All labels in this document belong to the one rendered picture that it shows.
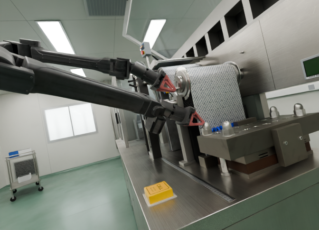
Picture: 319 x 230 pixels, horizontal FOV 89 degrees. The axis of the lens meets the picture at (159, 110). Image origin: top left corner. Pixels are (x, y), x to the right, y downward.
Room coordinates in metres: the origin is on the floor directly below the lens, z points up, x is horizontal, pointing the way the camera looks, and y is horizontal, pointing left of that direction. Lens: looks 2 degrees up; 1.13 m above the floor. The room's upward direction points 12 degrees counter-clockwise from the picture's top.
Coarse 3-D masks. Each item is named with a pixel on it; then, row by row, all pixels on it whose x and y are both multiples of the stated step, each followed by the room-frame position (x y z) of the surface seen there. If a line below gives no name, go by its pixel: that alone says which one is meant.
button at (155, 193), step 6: (150, 186) 0.51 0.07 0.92; (156, 186) 0.50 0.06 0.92; (162, 186) 0.49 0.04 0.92; (168, 186) 0.48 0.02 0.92; (150, 192) 0.47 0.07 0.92; (156, 192) 0.46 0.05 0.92; (162, 192) 0.46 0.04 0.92; (168, 192) 0.46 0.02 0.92; (150, 198) 0.45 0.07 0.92; (156, 198) 0.45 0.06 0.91; (162, 198) 0.46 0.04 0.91
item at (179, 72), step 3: (234, 69) 0.73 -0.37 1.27; (177, 72) 0.72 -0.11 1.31; (180, 72) 0.69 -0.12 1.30; (183, 72) 0.67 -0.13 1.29; (177, 75) 0.72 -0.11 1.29; (183, 75) 0.67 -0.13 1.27; (183, 78) 0.67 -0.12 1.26; (186, 78) 0.66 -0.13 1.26; (186, 81) 0.66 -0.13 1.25; (186, 84) 0.66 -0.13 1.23; (186, 87) 0.67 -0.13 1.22; (186, 90) 0.67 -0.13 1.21; (180, 93) 0.73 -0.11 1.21; (183, 93) 0.70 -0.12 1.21; (186, 93) 0.68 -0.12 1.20; (183, 96) 0.71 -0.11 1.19
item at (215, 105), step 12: (192, 96) 0.65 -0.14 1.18; (204, 96) 0.67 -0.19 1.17; (216, 96) 0.69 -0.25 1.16; (228, 96) 0.70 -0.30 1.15; (240, 96) 0.72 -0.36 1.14; (204, 108) 0.66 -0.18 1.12; (216, 108) 0.68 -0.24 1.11; (228, 108) 0.70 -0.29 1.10; (240, 108) 0.72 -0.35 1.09; (204, 120) 0.66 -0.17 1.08; (216, 120) 0.68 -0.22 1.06; (228, 120) 0.70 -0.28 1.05
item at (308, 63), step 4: (312, 60) 0.52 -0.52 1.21; (316, 60) 0.51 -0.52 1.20; (304, 64) 0.55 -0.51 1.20; (308, 64) 0.54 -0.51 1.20; (312, 64) 0.52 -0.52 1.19; (316, 64) 0.52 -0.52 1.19; (308, 68) 0.54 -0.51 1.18; (312, 68) 0.53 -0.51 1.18; (316, 68) 0.52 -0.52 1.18; (308, 72) 0.54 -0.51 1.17; (312, 72) 0.53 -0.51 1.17; (316, 72) 0.52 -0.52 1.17
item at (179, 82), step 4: (176, 76) 0.70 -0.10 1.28; (180, 76) 0.68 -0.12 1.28; (176, 80) 0.71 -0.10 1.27; (180, 80) 0.67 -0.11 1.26; (176, 84) 0.72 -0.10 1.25; (180, 84) 0.68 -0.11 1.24; (184, 84) 0.68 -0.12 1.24; (180, 88) 0.68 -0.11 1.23; (184, 88) 0.68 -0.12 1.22; (180, 92) 0.71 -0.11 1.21
